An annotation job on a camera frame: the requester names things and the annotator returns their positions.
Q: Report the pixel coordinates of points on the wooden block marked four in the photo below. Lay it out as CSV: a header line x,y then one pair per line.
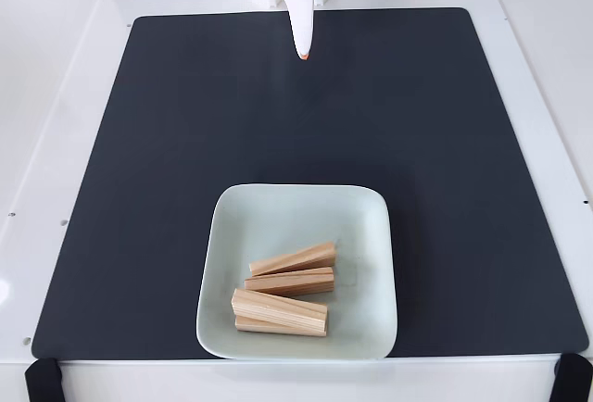
x,y
296,259

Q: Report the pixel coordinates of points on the light wooden block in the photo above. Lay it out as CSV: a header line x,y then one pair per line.
x,y
278,309
296,284
250,326

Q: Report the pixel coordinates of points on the pale green square plate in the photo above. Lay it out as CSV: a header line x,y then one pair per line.
x,y
296,217

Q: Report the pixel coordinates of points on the black rubber mat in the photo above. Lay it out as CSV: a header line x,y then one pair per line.
x,y
139,258

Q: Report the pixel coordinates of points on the black corner bracket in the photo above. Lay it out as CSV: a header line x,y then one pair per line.
x,y
574,379
42,381

